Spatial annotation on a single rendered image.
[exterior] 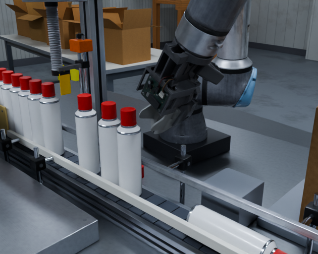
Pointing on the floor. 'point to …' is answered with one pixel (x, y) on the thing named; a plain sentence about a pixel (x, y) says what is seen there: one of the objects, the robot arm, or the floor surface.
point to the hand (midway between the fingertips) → (159, 127)
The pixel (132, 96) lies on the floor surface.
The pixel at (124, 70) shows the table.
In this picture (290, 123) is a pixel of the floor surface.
